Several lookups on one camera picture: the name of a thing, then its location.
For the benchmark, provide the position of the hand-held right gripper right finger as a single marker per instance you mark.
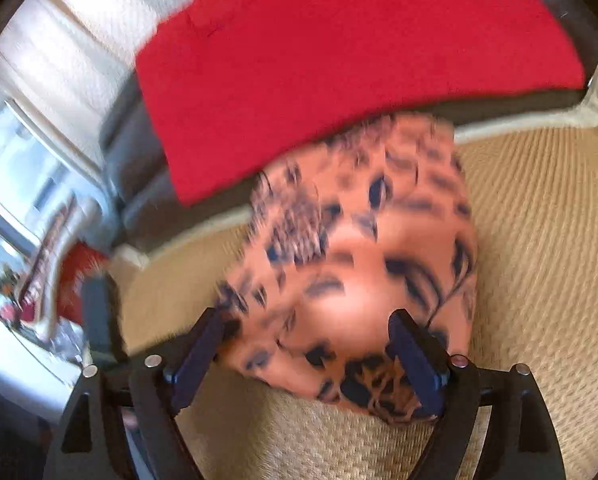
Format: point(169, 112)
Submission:
point(416, 360)

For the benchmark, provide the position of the woven straw mat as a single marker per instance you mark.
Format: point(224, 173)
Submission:
point(539, 240)

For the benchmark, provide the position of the red cloth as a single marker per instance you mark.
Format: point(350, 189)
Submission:
point(339, 60)

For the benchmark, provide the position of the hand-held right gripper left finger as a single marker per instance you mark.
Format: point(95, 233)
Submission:
point(199, 360)

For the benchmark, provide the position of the red patterned box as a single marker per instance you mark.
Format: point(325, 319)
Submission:
point(79, 272)

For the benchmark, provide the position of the white lace cloth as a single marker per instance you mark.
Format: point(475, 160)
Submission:
point(79, 50)

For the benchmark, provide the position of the orange floral garment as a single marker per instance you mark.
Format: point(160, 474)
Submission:
point(359, 270)

